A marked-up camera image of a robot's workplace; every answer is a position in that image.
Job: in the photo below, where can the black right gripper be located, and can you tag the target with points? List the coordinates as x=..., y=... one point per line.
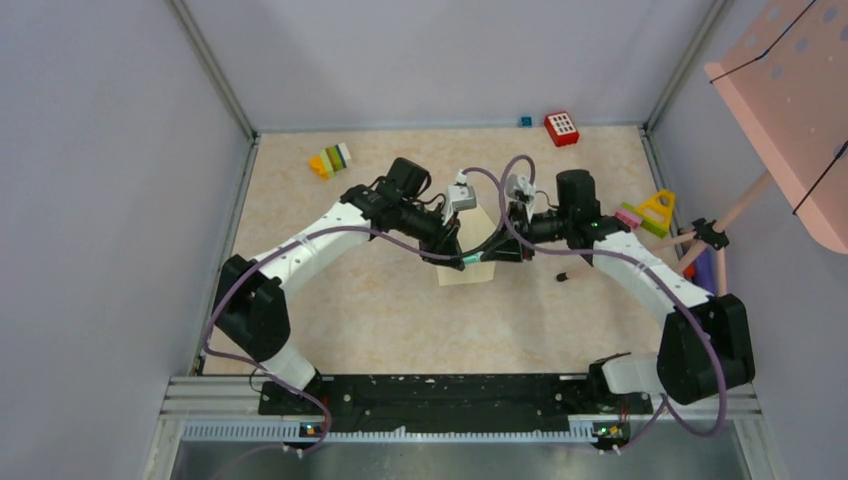
x=509, y=250

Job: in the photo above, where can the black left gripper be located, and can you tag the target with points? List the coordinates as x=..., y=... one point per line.
x=443, y=240

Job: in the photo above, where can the cream yellow envelope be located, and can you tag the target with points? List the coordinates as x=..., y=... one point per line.
x=476, y=227

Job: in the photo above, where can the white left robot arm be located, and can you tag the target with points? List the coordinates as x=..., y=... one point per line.
x=251, y=300

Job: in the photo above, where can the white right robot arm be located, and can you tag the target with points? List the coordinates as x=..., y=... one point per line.
x=705, y=345

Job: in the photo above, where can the red grid toy block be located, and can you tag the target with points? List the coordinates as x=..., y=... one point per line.
x=561, y=129

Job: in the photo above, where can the pink toy brick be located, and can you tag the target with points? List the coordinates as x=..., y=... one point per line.
x=627, y=215

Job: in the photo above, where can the yellow triangle toy block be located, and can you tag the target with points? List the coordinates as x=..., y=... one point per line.
x=657, y=212

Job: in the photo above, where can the striped toy block stack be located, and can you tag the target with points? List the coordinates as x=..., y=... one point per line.
x=330, y=161

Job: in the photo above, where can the purple rolled mat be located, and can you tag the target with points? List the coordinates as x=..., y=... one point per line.
x=703, y=272

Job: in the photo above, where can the pink music stand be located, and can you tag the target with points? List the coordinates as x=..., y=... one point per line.
x=785, y=83

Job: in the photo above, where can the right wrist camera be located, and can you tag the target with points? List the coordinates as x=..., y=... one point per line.
x=520, y=189

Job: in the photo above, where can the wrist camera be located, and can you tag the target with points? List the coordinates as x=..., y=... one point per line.
x=459, y=196
x=520, y=189

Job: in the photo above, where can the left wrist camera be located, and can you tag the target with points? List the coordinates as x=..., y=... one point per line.
x=459, y=196

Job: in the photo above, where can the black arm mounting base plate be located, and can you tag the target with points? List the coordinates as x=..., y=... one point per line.
x=436, y=404

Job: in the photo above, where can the aluminium frame rail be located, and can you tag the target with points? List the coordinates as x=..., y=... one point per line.
x=225, y=408

